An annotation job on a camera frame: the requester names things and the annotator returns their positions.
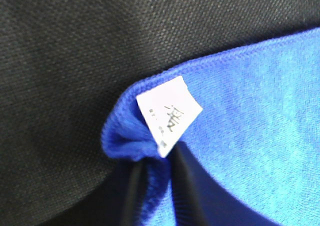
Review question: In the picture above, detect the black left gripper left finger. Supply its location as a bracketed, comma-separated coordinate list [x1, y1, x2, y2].
[42, 161, 145, 226]

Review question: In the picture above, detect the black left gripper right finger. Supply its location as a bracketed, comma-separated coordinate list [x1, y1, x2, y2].
[169, 142, 276, 226]

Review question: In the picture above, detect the blue microfibre towel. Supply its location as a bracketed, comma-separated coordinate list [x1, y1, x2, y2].
[101, 28, 320, 226]

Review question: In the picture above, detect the black table cloth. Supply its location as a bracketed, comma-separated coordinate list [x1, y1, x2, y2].
[0, 0, 320, 226]

